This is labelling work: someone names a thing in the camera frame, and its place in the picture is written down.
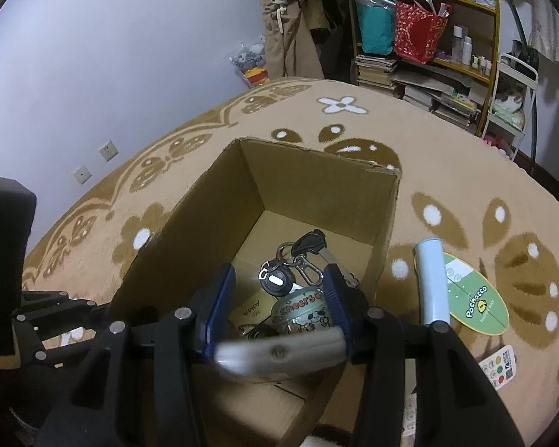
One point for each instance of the teal bag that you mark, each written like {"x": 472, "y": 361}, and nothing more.
{"x": 375, "y": 28}

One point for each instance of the bunch of keys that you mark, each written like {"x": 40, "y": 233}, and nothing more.
{"x": 275, "y": 281}

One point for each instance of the brown cardboard box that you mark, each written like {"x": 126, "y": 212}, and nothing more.
{"x": 307, "y": 186}

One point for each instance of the yellow green oval paddle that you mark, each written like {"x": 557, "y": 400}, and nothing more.
{"x": 475, "y": 298}

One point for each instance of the white wall socket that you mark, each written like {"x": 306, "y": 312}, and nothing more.
{"x": 108, "y": 150}
{"x": 82, "y": 175}

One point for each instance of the red gift bag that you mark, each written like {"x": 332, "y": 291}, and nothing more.
{"x": 417, "y": 32}

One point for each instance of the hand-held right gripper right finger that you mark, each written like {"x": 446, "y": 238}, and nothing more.
{"x": 337, "y": 307}

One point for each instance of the beige trousers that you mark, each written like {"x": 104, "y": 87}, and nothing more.
{"x": 289, "y": 42}

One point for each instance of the bag of plush toys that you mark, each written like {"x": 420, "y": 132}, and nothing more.
{"x": 251, "y": 63}

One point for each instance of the pale floral curtain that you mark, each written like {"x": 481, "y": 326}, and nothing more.
{"x": 547, "y": 23}

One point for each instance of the cartoon print round tin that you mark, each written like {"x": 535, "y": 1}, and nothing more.
{"x": 298, "y": 314}

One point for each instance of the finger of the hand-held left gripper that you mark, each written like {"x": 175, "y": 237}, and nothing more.
{"x": 56, "y": 335}
{"x": 60, "y": 299}

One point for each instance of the wooden shelf unit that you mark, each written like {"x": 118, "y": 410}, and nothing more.
{"x": 494, "y": 42}

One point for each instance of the stack of books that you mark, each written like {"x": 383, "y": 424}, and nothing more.
{"x": 377, "y": 72}

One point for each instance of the white remote control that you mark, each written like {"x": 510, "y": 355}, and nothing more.
{"x": 496, "y": 365}

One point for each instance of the white trolley cart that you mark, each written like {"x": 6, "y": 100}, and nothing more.
{"x": 517, "y": 67}

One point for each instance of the tan card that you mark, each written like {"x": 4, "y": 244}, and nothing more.
{"x": 249, "y": 312}

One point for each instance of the row of cosmetic bottles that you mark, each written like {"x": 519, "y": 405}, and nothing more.
{"x": 459, "y": 46}

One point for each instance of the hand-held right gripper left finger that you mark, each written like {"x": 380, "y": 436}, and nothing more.
{"x": 219, "y": 307}

